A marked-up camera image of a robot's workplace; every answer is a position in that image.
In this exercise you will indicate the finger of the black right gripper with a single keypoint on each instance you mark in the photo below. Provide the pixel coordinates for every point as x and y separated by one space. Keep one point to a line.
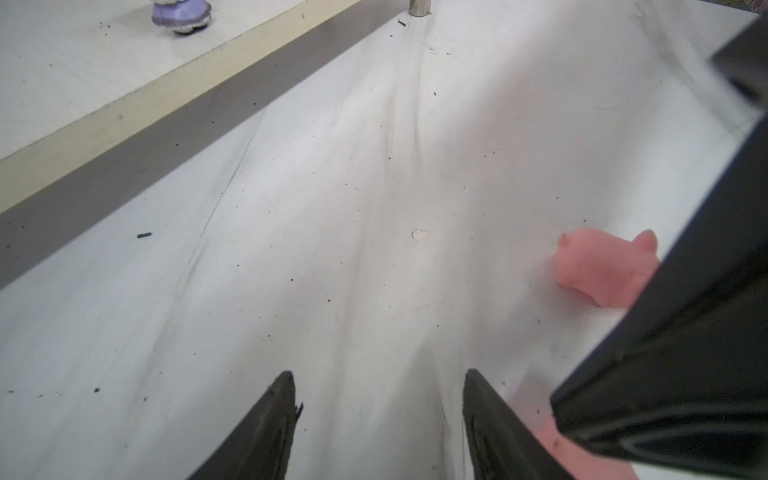
681 381

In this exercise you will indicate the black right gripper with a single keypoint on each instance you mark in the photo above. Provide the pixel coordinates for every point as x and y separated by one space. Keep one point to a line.
742 61

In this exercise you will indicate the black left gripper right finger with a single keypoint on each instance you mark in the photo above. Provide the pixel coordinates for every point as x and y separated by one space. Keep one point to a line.
500 445

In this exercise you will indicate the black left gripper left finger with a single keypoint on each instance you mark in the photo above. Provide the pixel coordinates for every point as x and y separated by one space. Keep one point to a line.
259 447

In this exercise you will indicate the pink pig toy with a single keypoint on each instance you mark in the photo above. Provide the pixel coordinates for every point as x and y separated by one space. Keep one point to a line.
610 270
580 463

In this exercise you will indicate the black purple figurine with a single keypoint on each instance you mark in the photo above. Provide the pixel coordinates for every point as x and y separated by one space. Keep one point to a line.
183 17

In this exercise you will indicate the white two-tier shelf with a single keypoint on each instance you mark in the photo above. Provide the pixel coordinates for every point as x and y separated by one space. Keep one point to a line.
315 115

